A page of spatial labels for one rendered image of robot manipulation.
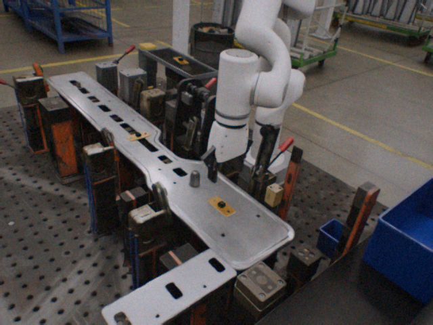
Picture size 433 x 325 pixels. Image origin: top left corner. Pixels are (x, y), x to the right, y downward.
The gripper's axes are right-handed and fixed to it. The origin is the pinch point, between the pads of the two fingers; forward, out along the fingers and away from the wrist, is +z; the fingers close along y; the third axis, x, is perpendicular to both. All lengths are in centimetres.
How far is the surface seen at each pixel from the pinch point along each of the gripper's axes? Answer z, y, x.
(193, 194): 11.8, 3.5, -8.5
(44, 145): 38, 19, -102
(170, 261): 13.8, 21.9, 7.1
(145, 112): 11, -11, -61
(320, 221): 42, -52, 5
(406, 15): 70, -727, -282
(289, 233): 11.9, -7.7, 18.7
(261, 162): 2.3, -14.3, -0.1
